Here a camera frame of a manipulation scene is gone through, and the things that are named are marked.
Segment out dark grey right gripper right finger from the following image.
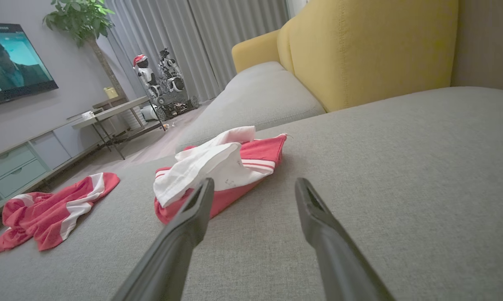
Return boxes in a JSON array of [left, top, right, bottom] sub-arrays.
[[295, 178, 396, 301]]

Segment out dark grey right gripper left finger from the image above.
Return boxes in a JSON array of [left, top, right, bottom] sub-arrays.
[[111, 178, 215, 301]]

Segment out red mesh shorts white stripes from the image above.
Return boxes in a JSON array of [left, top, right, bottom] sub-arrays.
[[0, 172, 121, 254]]

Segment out red and white shirt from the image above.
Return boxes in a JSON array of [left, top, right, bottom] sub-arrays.
[[153, 126, 288, 225]]

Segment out large grey sofa seat cushion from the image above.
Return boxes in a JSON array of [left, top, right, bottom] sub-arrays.
[[0, 87, 503, 301]]

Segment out white ribbed heater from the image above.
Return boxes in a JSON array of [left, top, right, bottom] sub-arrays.
[[122, 107, 158, 130]]

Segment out grey side table black legs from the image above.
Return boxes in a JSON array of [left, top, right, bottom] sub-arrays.
[[71, 96, 166, 160]]

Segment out grey television cabinet with drawers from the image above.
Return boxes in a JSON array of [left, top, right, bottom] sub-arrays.
[[0, 113, 122, 222]]

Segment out grey sofa back cushion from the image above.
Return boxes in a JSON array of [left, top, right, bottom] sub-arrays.
[[451, 0, 503, 92], [175, 61, 326, 153]]

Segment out white humanoid robot red cap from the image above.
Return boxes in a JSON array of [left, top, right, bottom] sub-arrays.
[[132, 54, 162, 99]]

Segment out white and black humanoid robot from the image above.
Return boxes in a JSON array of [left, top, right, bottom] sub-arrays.
[[158, 47, 185, 92]]

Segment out yellow sofa back cushion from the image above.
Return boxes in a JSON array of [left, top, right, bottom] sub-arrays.
[[277, 0, 460, 112]]

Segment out grey pleated curtain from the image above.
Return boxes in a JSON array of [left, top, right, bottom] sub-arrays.
[[97, 0, 292, 103]]

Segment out yellow sofa armrest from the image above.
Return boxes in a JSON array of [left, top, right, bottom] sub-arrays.
[[231, 29, 282, 74]]

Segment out black flat screen television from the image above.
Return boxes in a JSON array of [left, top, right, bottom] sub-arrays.
[[0, 23, 59, 108]]

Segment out green leafy indoor tree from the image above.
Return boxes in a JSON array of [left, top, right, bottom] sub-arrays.
[[43, 0, 129, 101]]

